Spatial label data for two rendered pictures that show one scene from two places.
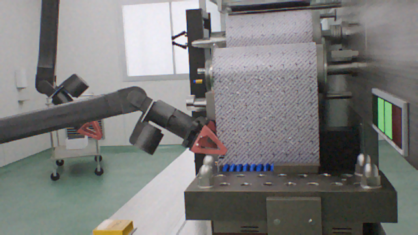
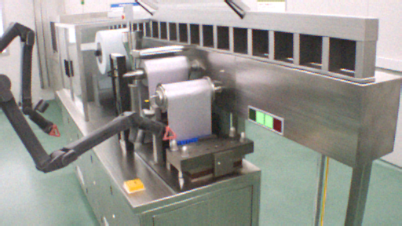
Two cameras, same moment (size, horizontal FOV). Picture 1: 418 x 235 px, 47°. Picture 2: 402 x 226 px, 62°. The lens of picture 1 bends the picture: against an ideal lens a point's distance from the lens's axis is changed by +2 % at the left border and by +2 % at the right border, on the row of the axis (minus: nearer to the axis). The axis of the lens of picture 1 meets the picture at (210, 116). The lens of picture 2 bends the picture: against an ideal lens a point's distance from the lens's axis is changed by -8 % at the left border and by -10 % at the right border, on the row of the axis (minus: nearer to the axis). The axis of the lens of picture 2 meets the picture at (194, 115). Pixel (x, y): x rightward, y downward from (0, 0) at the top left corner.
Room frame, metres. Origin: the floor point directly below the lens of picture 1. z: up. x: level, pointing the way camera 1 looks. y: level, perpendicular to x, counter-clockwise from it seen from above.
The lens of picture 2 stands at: (-0.30, 0.91, 1.70)
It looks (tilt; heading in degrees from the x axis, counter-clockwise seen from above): 18 degrees down; 322
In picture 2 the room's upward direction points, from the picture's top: 2 degrees counter-clockwise
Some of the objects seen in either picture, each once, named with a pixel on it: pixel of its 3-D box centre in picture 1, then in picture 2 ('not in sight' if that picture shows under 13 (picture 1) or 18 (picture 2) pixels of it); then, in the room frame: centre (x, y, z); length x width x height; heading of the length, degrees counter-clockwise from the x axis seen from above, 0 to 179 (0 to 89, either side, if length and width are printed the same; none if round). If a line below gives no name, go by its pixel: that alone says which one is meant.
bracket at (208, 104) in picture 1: (208, 150); (154, 135); (1.21, 0.01, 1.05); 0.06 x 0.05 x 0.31; 79
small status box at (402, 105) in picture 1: (386, 117); (264, 119); (0.72, -0.27, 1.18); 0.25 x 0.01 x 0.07; 169
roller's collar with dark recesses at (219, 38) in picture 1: (221, 42); (138, 74); (1.42, -0.05, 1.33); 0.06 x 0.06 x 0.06; 79
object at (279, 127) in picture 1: (266, 132); (190, 123); (1.08, -0.13, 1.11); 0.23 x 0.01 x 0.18; 79
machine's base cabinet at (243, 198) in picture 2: not in sight; (129, 173); (2.08, -0.25, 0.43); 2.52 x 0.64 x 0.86; 169
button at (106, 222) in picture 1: (113, 229); (133, 185); (1.05, 0.24, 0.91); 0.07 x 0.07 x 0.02; 79
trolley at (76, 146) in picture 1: (75, 129); not in sight; (5.73, 1.65, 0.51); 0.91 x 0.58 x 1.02; 13
